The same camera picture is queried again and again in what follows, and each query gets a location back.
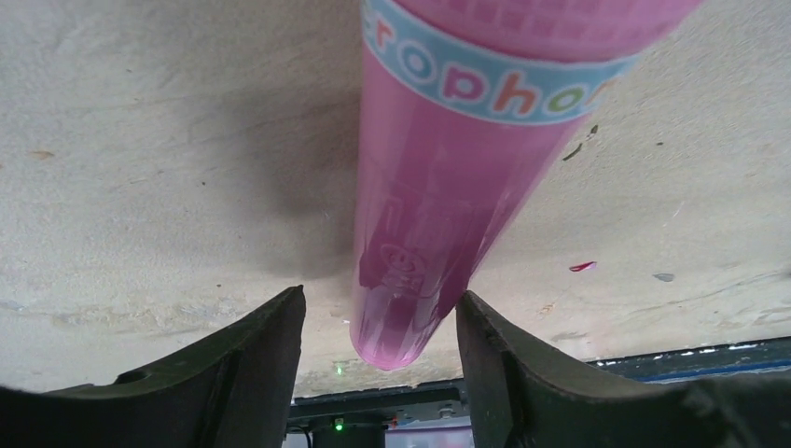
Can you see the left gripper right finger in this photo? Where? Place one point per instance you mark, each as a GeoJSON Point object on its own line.
{"type": "Point", "coordinates": [523, 392]}

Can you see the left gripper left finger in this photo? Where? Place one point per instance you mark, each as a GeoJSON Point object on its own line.
{"type": "Point", "coordinates": [232, 388]}

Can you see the pink microphone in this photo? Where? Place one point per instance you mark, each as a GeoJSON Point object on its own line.
{"type": "Point", "coordinates": [465, 105]}

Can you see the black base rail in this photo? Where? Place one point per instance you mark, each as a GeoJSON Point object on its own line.
{"type": "Point", "coordinates": [436, 414]}

